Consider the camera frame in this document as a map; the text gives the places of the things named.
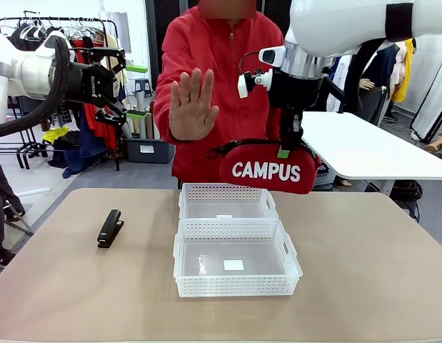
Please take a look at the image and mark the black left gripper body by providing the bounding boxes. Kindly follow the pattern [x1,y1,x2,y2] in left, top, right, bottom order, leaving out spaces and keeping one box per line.
[61,62,116,106]

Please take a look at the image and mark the red CAMPUS pouch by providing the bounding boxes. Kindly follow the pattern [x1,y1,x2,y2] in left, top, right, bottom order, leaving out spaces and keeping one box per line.
[205,138,323,195]

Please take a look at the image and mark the person's right forearm red sleeve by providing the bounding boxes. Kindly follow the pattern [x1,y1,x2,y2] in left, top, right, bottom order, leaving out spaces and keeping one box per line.
[153,81,179,144]

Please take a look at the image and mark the grey storage bin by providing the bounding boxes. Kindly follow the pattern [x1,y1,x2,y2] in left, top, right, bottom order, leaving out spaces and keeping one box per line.
[126,137,175,164]

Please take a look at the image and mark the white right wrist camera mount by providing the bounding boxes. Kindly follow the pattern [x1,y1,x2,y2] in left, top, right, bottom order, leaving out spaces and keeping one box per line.
[237,69,275,100]

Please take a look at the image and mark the person's right hand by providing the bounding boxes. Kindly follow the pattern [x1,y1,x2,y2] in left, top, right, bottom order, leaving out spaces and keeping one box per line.
[169,67,220,141]

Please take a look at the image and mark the seated person dark trousers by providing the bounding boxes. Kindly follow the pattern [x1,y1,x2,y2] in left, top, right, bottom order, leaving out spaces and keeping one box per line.
[0,148,26,268]

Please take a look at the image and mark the white cardboard tube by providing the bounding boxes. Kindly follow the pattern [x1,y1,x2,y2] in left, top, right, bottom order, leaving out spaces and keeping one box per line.
[134,91,147,140]

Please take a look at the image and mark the clear plastic storage box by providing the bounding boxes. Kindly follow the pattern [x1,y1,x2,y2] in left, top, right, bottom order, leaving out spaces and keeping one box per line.
[313,162,338,187]

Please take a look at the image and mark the white reflector panel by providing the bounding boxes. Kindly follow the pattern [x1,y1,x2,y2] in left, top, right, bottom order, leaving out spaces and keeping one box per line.
[409,35,442,142]

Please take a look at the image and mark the red dress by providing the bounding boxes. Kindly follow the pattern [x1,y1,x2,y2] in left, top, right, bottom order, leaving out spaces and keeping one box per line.
[72,39,121,161]

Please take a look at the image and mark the large white plastic basket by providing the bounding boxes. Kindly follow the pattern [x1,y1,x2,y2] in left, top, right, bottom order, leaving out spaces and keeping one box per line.
[172,217,303,298]

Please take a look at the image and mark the black clothes rack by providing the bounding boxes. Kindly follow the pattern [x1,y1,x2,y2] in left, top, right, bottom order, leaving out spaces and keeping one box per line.
[0,16,121,172]

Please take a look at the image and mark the grey metal stool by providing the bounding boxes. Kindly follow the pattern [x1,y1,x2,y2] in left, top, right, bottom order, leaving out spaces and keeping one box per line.
[134,78,153,99]

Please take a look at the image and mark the black bag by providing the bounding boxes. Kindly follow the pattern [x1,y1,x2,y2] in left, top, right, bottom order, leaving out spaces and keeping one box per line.
[389,179,424,202]

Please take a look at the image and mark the person in red jacket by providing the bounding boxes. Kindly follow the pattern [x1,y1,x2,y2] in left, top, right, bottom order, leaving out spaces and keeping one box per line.
[152,5,286,189]

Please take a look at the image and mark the yellow hanging garment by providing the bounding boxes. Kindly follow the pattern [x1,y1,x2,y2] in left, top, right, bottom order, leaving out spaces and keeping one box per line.
[391,38,416,104]

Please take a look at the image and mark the white shirt on stand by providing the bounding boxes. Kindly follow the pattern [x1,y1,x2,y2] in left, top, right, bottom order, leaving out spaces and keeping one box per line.
[327,53,353,111]

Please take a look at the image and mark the blue cloth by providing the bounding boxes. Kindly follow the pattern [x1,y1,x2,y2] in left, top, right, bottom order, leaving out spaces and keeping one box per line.
[61,106,104,179]

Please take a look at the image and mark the beige hanging garment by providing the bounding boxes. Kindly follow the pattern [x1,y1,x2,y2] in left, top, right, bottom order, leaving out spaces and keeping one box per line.
[105,34,131,101]

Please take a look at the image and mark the white table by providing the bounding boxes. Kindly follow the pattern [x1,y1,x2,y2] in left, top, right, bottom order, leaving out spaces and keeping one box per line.
[301,111,442,181]

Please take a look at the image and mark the mannequin in navy top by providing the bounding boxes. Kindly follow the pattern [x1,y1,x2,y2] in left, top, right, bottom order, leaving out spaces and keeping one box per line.
[356,44,400,124]

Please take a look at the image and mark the grey paper roll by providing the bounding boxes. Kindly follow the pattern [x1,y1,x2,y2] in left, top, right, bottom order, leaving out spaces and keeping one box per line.
[119,117,134,139]

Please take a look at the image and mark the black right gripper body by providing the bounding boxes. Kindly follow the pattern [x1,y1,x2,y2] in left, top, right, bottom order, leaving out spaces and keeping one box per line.
[269,70,323,108]

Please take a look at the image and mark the black stapler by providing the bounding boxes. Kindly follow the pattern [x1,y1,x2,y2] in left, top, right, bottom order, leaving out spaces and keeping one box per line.
[96,209,124,249]

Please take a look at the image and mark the yellow cloth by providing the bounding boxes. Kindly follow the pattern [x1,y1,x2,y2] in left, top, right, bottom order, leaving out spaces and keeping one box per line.
[41,126,71,144]

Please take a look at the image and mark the small white plastic basket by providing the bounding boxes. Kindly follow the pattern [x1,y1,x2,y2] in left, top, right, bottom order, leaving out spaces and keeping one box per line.
[178,182,280,220]

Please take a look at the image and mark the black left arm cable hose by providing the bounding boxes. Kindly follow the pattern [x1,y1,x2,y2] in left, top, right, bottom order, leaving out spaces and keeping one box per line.
[0,35,71,140]

